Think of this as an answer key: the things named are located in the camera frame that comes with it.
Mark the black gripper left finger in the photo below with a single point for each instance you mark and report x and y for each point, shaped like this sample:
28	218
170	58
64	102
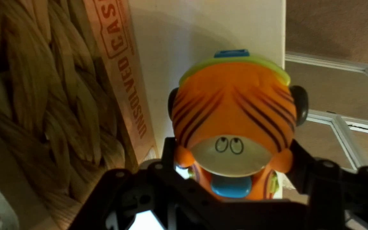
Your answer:
120	195

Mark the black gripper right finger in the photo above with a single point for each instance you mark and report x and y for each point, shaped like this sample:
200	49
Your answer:
331	190

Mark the orange toy tiger car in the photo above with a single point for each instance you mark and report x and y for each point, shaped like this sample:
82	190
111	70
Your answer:
234	118

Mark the open white cabinet door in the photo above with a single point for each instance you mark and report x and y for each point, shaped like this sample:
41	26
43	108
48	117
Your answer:
337	122

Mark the woven wicker basket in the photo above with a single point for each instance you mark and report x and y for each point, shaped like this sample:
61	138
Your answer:
60	126

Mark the orange board game box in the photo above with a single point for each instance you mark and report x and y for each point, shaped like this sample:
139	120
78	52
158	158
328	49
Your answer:
112	30

